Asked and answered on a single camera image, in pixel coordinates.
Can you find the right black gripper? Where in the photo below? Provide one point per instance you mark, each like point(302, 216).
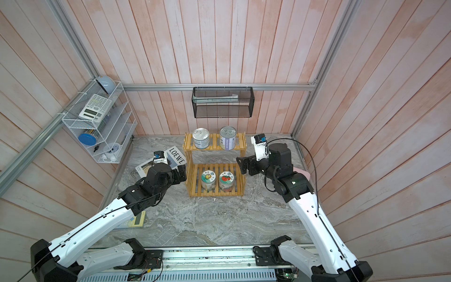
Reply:
point(245, 167)

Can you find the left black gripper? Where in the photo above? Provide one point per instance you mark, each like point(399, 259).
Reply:
point(177, 179)

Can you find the bamboo two-tier shelf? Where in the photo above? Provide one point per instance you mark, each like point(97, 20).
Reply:
point(194, 170)

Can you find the glass jar tomato lid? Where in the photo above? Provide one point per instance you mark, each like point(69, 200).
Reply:
point(226, 181)

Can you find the silver tin can purple label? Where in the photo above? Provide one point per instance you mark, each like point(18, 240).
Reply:
point(228, 137)

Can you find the glass jar sunflower lid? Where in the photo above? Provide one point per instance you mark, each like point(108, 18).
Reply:
point(208, 180)

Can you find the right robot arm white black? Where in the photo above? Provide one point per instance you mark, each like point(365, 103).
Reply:
point(310, 211)

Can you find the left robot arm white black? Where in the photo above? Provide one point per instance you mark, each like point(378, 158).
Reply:
point(98, 225)

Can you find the Loewe magazine book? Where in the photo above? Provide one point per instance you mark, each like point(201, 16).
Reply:
point(174, 158)

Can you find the yellow green calculator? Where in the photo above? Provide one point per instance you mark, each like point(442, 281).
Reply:
point(135, 222)

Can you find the pink plastic case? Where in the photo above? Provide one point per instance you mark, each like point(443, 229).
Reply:
point(303, 172)

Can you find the white cup in rack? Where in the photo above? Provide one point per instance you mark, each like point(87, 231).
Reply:
point(110, 152)

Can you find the papers in mesh basket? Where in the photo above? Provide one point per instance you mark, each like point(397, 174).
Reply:
point(217, 99)

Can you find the white desk calculator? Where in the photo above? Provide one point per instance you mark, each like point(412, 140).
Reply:
point(96, 108)

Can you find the light blue round gadget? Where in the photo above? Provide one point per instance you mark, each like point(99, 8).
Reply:
point(106, 83)

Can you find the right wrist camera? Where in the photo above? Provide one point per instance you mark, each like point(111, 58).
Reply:
point(259, 143)

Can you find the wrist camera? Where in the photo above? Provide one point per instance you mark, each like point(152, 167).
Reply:
point(259, 143)
point(159, 157)

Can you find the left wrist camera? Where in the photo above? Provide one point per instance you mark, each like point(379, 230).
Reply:
point(159, 157)

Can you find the black mesh wall basket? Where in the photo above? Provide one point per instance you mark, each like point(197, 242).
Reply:
point(243, 109)

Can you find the white wire wall rack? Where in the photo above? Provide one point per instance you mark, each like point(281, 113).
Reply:
point(117, 126)

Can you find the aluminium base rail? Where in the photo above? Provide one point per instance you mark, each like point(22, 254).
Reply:
point(212, 259)

